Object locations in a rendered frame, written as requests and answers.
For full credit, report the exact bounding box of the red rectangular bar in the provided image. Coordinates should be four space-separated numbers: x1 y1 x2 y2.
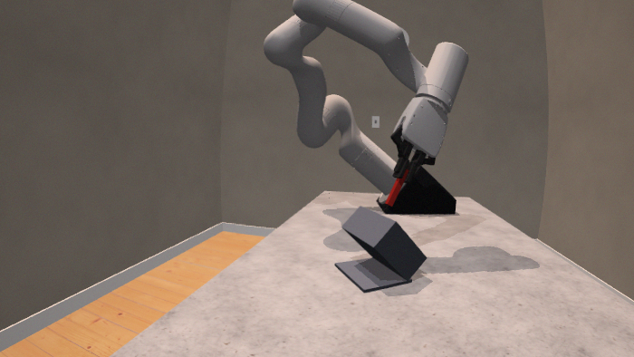
385 169 409 207

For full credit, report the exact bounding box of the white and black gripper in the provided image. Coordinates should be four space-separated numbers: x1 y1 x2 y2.
390 97 448 183

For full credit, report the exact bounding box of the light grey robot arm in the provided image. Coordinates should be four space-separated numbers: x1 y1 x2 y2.
264 0 469 204

